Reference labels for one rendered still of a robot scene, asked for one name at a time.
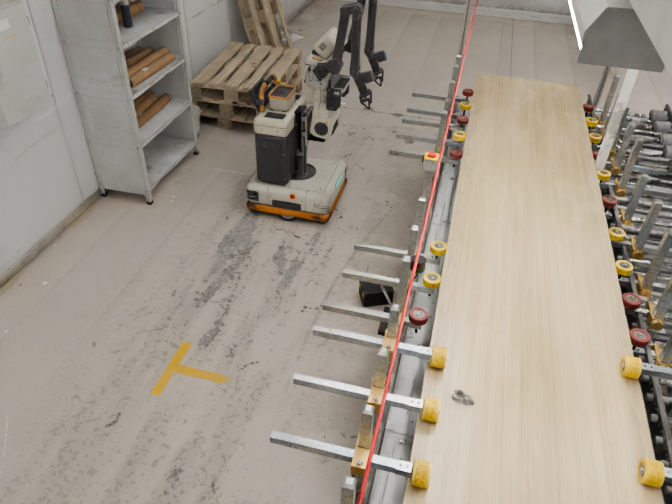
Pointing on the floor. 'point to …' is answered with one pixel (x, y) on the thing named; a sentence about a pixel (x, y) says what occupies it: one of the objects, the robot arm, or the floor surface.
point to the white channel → (654, 13)
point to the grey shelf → (173, 129)
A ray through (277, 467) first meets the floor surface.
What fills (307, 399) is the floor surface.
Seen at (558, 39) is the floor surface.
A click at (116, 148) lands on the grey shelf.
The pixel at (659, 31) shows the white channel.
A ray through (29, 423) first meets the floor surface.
